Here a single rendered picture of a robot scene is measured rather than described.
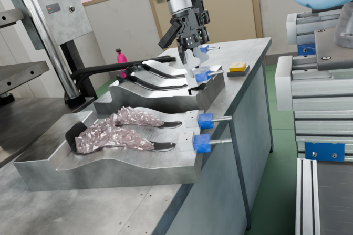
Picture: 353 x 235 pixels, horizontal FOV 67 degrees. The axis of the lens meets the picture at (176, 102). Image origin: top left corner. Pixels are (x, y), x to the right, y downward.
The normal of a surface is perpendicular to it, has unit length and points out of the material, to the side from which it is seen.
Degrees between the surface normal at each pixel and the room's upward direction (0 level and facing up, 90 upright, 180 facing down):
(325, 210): 0
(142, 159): 25
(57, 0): 90
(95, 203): 0
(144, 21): 90
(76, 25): 90
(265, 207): 0
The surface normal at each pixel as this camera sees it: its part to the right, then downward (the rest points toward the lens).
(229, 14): -0.38, 0.49
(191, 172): -0.18, 0.47
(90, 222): -0.25, -0.87
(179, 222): 0.86, 0.01
